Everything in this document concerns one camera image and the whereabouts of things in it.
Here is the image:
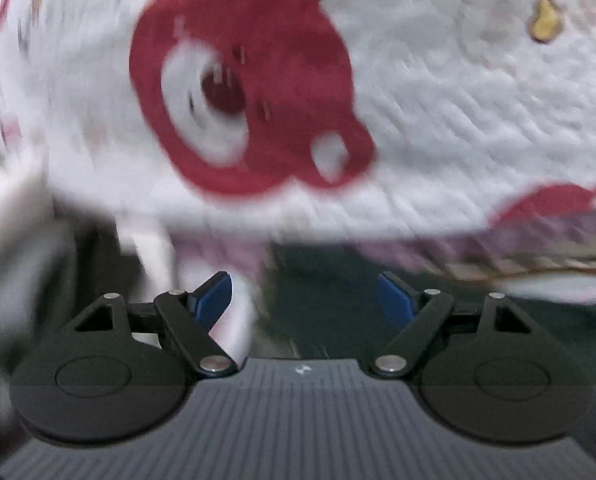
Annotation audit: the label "white bear print quilt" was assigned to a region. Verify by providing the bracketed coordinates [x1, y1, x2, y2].
[0, 0, 596, 264]

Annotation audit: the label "white folded garment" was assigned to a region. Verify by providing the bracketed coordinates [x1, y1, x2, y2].
[0, 154, 259, 361]

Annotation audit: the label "dark blue denim jeans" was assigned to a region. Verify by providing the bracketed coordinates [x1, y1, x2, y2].
[249, 246, 596, 383]

